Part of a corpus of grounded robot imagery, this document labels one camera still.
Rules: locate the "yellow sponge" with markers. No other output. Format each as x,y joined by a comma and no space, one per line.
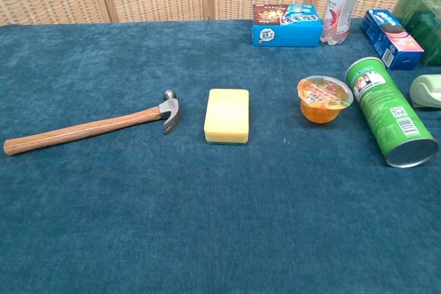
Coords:
226,115

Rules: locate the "dark blue tablecloth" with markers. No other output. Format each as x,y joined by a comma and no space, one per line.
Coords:
172,204

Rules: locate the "orange jelly cup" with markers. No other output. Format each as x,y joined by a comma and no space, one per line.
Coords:
322,106

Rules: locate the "blue snack box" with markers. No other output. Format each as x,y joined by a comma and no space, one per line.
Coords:
293,34

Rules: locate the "green chips can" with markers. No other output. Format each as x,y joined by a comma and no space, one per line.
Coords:
382,111

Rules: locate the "white pink drink bottle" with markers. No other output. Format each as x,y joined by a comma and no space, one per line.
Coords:
339,11

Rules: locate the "blue Oreo cookie box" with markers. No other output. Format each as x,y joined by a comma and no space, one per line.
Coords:
392,41

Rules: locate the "pale green lint roller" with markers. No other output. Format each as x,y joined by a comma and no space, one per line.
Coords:
422,92

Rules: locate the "clear green box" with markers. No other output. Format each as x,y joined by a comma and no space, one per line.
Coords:
425,22

